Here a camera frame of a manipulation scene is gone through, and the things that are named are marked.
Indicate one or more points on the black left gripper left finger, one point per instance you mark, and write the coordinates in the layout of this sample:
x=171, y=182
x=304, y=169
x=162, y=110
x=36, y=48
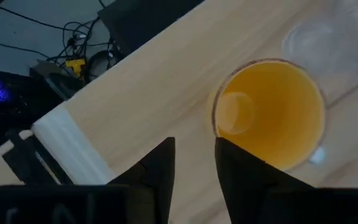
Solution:
x=120, y=202

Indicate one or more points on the clear drinking glass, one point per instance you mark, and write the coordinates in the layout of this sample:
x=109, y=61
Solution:
x=315, y=46

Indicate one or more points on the yellow power plug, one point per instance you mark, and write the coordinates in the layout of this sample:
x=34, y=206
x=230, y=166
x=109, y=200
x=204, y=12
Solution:
x=75, y=67

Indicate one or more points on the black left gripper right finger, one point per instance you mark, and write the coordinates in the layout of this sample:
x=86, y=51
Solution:
x=259, y=199

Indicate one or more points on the black computer tower blue light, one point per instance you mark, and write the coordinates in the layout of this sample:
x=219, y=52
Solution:
x=17, y=115

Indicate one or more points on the black equipment box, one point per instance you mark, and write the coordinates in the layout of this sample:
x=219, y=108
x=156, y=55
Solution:
x=141, y=21

